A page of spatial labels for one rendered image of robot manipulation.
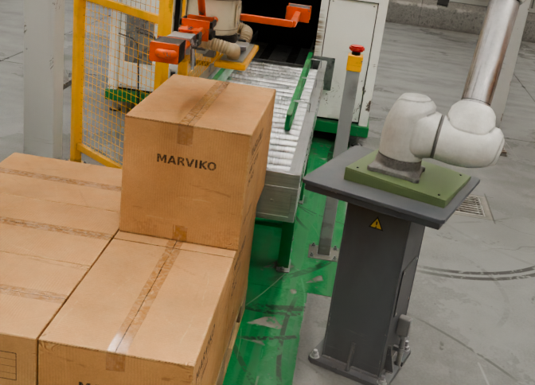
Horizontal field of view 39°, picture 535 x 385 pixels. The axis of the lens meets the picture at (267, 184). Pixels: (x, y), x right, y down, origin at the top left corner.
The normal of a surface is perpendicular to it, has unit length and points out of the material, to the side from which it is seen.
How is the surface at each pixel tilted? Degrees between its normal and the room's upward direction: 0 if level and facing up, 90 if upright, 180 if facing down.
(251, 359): 0
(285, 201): 90
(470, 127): 62
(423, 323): 0
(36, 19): 91
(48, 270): 0
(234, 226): 90
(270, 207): 90
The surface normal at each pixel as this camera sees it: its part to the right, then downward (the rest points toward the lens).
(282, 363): 0.12, -0.92
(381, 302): -0.47, 0.27
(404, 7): -0.14, 0.35
